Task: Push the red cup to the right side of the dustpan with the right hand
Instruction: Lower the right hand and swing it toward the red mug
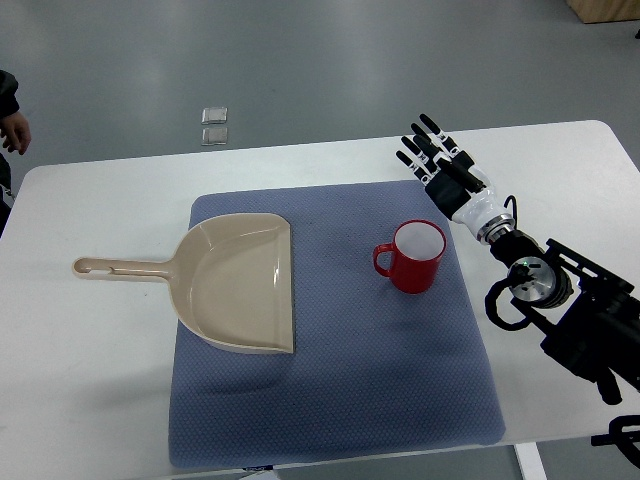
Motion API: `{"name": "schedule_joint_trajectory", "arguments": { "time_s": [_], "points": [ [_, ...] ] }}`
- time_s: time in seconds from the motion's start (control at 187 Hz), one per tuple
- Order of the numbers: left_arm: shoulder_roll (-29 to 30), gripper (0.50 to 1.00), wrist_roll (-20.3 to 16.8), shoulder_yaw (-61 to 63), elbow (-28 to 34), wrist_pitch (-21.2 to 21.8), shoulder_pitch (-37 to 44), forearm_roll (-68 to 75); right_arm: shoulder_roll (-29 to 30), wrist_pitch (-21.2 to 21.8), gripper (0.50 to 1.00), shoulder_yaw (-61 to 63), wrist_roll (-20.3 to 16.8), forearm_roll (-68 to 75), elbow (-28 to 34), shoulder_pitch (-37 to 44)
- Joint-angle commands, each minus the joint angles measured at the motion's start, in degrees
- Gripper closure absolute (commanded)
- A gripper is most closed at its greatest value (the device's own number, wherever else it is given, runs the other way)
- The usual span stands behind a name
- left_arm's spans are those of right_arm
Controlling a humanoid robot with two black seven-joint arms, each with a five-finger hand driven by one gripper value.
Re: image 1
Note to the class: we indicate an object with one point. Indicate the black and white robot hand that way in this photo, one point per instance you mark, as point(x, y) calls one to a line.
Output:
point(451, 179)

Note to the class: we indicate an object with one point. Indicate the bystander bare hand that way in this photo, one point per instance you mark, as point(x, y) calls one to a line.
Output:
point(15, 133)

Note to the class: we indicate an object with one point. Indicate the red cup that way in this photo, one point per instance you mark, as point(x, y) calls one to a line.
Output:
point(412, 259)

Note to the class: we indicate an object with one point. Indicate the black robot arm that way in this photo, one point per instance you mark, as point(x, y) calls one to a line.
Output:
point(587, 314)

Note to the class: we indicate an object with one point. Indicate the beige plastic dustpan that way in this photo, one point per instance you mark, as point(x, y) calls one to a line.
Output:
point(230, 281)

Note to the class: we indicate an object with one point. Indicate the bystander dark jacket sleeve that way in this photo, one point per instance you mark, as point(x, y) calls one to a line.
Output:
point(8, 101)

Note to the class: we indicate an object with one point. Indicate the upper metal floor plate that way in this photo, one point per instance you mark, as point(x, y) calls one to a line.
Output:
point(214, 115)

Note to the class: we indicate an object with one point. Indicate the blue textured mat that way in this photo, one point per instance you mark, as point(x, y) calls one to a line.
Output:
point(375, 370)

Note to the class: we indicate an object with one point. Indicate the wooden box corner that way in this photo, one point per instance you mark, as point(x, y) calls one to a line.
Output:
point(605, 11)

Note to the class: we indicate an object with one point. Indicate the white table leg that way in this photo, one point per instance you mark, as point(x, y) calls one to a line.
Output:
point(529, 461)

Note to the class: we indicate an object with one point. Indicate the black device at edge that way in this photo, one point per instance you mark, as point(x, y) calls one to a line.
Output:
point(623, 433)

